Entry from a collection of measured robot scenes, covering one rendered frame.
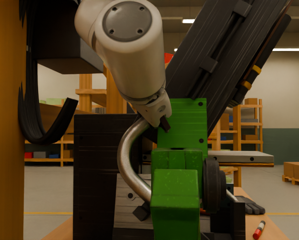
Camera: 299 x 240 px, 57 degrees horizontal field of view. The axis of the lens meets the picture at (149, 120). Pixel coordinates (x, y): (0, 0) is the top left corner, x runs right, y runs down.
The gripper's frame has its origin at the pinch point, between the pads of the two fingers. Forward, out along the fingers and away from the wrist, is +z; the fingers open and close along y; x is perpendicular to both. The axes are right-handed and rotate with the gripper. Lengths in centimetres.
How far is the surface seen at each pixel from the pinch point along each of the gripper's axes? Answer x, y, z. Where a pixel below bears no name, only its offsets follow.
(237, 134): -119, 6, 277
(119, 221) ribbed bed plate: 20.1, -11.8, 7.4
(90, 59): 1.1, 19.2, -3.4
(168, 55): -137, 150, 279
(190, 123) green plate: -6.6, -6.8, 3.1
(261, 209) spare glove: -15, -37, 47
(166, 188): 9.6, -17.0, -25.4
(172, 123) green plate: -3.5, -3.8, 3.3
